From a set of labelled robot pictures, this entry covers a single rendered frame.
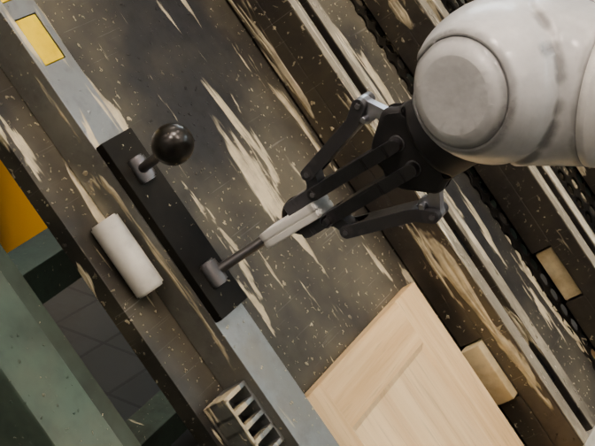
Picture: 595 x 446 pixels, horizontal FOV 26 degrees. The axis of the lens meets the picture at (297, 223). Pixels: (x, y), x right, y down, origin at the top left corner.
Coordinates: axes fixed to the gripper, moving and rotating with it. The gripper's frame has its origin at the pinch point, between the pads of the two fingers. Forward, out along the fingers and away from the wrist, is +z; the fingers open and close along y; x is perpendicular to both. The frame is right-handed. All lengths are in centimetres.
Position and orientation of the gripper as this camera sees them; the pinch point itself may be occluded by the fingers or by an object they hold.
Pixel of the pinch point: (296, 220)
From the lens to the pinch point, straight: 117.9
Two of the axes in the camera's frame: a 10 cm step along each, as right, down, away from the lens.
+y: 5.6, 8.3, 0.7
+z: -7.0, 4.2, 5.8
